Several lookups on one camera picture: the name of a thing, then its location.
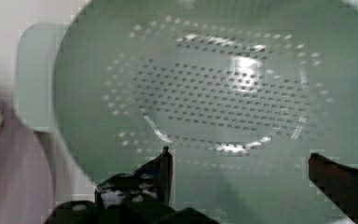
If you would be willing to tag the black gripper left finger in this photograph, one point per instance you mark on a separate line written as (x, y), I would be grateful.
(153, 178)

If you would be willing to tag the green plastic strainer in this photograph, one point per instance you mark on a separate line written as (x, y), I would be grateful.
(241, 92)

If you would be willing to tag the grey round plate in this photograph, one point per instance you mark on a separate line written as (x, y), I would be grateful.
(26, 191)

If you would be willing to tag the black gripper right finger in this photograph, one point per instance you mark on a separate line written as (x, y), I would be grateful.
(338, 182)

